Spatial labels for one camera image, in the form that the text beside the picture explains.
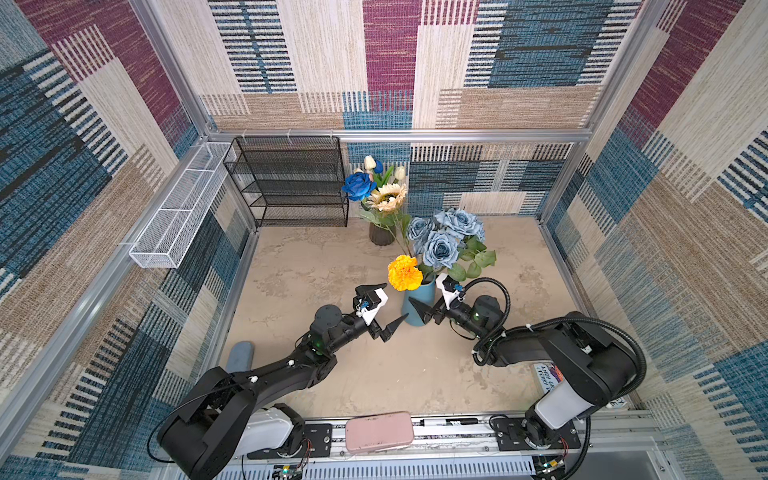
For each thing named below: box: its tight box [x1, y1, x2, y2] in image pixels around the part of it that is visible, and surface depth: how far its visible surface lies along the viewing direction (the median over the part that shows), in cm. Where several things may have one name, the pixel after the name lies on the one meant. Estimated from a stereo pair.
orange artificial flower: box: [387, 254, 423, 292], surface depth 65 cm
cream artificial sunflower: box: [358, 183, 412, 257], surface depth 71 cm
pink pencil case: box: [345, 411, 414, 455], surface depth 75 cm
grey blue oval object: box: [226, 341, 255, 372], surface depth 88 cm
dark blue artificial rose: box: [342, 172, 376, 202], surface depth 70 cm
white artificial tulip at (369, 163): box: [364, 155, 376, 171], surface depth 93 cm
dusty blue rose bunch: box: [407, 208, 497, 281], surface depth 69 cm
